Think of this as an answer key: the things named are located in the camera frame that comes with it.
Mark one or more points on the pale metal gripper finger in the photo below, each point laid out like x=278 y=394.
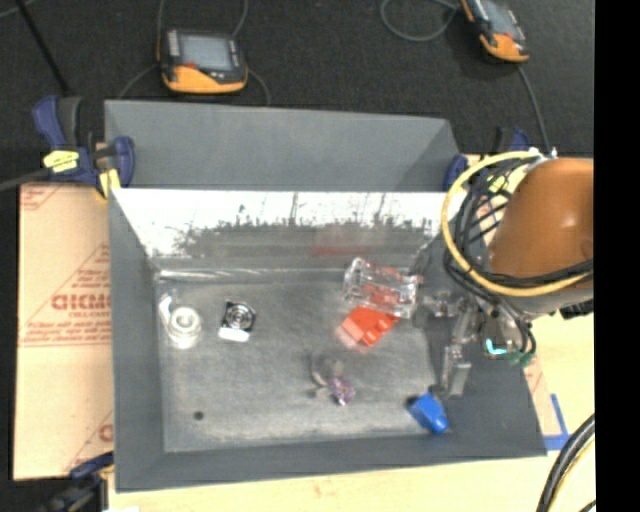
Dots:
x=462 y=379
x=448 y=369

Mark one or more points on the blue rounded block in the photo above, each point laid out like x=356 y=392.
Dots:
x=429 y=413

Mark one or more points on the red toy brick block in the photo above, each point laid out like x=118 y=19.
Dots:
x=367 y=327

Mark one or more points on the clear plastic box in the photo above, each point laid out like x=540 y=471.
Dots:
x=380 y=285

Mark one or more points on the purple and grey small toy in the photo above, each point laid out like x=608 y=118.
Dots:
x=340 y=389

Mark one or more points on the black and silver square box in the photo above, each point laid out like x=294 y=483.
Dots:
x=238 y=317

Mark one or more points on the grey metal bin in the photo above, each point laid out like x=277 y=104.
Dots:
x=280 y=150

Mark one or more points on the brown cardboard board, red print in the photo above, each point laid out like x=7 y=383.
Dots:
x=60 y=350

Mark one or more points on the black cylinder on white bracket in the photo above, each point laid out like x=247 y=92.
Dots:
x=577 y=310

